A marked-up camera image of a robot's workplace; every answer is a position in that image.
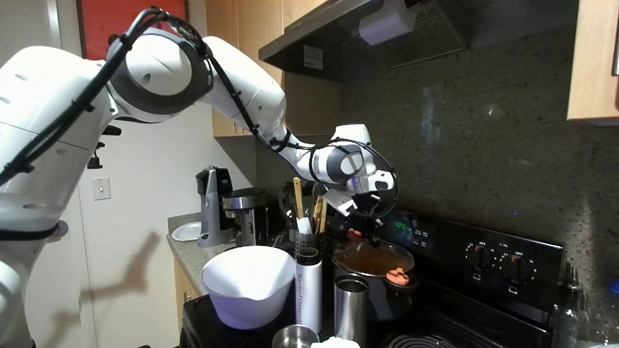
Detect pot with glass lid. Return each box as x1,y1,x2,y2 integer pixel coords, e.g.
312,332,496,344
332,239,415,321

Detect steel travel mug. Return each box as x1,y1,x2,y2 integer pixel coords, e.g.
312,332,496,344
334,276,367,348

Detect range hood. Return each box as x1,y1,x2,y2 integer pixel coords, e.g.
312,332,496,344
256,0,578,83

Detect black electric stove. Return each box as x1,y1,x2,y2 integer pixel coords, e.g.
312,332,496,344
179,206,566,348

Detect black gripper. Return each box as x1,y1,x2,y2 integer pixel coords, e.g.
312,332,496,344
326,170,396,218

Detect small steel cup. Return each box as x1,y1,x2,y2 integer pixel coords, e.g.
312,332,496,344
270,324,318,348

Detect dark glass bottle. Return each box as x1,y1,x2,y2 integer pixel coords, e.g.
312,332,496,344
552,264,587,348

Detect white tumbler with black lid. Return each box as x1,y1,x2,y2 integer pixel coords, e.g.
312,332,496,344
295,247,322,334

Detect wooden spoon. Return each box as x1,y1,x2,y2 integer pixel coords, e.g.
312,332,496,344
291,176,305,218

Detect large white mixing bowl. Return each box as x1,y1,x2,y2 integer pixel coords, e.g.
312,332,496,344
200,245,295,330

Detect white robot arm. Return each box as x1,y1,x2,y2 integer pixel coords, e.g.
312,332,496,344
0,7,396,348

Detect left wooden wall cabinet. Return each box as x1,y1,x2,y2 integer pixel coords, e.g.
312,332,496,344
204,0,340,139

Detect perforated steel utensil holder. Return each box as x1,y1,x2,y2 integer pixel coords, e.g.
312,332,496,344
283,216,324,253

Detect white plate on counter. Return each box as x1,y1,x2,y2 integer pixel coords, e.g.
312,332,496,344
171,222,200,241

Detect right wooden wall cabinets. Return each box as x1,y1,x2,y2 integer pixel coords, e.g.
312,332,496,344
566,0,619,123

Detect white wall outlet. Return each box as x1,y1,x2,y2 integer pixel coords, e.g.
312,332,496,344
92,177,111,201

